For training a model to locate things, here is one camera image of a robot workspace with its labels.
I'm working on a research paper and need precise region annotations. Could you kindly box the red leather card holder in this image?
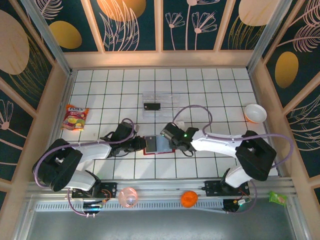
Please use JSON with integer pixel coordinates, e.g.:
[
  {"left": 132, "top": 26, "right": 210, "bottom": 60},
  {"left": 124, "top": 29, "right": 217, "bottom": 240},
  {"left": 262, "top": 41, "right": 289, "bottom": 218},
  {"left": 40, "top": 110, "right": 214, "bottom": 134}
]
[{"left": 143, "top": 134, "right": 176, "bottom": 156}]

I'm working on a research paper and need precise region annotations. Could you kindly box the dark VIP credit card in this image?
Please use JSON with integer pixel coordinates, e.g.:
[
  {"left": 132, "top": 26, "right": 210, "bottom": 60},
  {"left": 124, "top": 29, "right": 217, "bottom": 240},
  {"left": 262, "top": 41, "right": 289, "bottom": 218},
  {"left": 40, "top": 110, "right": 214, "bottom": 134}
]
[{"left": 143, "top": 102, "right": 161, "bottom": 112}]

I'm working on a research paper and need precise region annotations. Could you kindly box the grey credit card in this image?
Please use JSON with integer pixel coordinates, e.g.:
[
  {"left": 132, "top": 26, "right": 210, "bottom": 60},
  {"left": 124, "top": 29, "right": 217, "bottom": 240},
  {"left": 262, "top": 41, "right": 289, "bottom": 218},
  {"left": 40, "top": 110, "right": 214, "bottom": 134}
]
[{"left": 145, "top": 135, "right": 158, "bottom": 153}]

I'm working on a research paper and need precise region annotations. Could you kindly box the clear acrylic organizer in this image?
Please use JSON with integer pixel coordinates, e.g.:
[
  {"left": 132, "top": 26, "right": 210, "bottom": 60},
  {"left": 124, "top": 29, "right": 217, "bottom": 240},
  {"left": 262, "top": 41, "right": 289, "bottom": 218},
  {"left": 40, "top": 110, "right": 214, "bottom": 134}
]
[{"left": 141, "top": 92, "right": 181, "bottom": 121}]

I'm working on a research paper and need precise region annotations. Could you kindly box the pink transparent ball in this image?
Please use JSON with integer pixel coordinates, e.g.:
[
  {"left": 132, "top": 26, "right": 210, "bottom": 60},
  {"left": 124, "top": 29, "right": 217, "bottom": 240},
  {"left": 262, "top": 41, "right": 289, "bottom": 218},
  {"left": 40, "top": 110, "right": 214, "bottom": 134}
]
[{"left": 117, "top": 187, "right": 139, "bottom": 208}]

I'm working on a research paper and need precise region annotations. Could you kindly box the orange plastic ball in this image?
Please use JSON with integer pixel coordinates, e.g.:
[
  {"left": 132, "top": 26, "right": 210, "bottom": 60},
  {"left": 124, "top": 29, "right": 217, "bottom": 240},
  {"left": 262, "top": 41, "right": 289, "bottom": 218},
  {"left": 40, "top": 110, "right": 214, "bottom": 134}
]
[{"left": 181, "top": 190, "right": 199, "bottom": 209}]

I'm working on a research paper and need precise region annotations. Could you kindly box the colourful fruit candy bag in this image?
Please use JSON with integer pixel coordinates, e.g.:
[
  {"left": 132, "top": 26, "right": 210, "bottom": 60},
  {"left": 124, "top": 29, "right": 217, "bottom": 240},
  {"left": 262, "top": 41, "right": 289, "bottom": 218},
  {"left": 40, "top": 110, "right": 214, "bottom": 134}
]
[{"left": 60, "top": 104, "right": 90, "bottom": 132}]

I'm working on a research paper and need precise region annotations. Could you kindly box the black control board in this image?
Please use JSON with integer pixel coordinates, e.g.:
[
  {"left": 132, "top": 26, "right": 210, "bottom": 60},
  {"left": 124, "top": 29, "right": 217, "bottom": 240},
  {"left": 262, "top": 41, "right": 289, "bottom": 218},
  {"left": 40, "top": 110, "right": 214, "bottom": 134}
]
[
  {"left": 83, "top": 202, "right": 105, "bottom": 210},
  {"left": 223, "top": 198, "right": 252, "bottom": 215}
]

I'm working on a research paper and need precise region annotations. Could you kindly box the white bowl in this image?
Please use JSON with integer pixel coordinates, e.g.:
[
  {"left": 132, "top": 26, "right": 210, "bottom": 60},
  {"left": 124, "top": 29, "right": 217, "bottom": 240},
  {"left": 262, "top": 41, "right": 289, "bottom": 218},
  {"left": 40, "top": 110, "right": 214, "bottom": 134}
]
[{"left": 244, "top": 103, "right": 268, "bottom": 124}]

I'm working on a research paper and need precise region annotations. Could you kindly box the green snack packet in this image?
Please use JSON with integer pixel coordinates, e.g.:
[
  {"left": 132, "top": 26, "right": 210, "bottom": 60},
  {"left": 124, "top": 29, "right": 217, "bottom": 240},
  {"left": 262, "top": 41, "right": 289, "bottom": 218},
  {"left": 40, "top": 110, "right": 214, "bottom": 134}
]
[{"left": 268, "top": 190, "right": 288, "bottom": 207}]

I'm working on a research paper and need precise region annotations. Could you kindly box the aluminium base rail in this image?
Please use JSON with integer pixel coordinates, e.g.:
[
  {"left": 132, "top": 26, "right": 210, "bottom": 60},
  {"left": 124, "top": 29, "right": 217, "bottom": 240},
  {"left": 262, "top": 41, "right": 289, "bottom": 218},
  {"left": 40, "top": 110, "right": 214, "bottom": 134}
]
[{"left": 24, "top": 176, "right": 298, "bottom": 201}]

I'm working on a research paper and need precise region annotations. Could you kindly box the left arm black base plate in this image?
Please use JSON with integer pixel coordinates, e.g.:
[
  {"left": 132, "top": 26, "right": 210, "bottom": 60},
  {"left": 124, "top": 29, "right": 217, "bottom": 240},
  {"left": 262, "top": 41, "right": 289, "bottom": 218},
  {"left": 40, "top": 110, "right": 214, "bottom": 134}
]
[{"left": 71, "top": 182, "right": 118, "bottom": 200}]

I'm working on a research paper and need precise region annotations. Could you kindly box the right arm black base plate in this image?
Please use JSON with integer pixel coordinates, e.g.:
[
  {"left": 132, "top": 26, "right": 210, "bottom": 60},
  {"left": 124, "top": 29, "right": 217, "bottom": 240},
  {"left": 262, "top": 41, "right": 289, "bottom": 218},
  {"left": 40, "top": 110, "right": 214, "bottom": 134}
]
[{"left": 204, "top": 179, "right": 250, "bottom": 197}]

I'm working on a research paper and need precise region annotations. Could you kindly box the slotted grey cable duct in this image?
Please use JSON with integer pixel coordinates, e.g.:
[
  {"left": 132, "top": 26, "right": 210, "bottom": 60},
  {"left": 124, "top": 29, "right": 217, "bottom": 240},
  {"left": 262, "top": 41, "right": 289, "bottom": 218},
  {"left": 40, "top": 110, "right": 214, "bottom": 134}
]
[{"left": 34, "top": 200, "right": 226, "bottom": 213}]

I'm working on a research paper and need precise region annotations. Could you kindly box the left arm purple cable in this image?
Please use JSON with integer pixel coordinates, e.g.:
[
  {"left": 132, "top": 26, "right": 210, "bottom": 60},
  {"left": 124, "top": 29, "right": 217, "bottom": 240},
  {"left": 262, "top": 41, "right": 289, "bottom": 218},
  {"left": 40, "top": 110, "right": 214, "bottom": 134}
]
[{"left": 31, "top": 117, "right": 137, "bottom": 217}]

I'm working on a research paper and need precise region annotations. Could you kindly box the aluminium frame post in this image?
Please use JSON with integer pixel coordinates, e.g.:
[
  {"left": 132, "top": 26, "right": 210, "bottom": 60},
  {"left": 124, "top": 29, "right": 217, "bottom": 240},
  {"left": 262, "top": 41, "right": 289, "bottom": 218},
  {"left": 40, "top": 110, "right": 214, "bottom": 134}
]
[
  {"left": 21, "top": 0, "right": 74, "bottom": 76},
  {"left": 246, "top": 0, "right": 299, "bottom": 73}
]

